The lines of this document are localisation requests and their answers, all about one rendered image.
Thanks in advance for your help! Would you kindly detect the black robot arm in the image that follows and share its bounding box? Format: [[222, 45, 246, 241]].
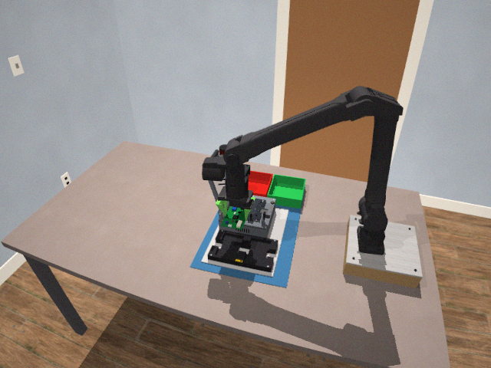
[[202, 86, 404, 255]]

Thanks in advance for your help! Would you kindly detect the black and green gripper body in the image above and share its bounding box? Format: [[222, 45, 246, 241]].
[[218, 181, 254, 209]]

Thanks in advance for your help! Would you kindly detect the green bin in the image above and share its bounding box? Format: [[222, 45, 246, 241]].
[[267, 174, 306, 209]]

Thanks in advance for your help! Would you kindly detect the red open tray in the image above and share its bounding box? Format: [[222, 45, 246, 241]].
[[248, 171, 273, 197]]

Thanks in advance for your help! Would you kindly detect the green circuit board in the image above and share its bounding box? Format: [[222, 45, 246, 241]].
[[221, 206, 246, 230]]

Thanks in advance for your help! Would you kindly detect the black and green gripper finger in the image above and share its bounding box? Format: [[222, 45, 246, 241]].
[[216, 199, 228, 216], [244, 197, 255, 220]]

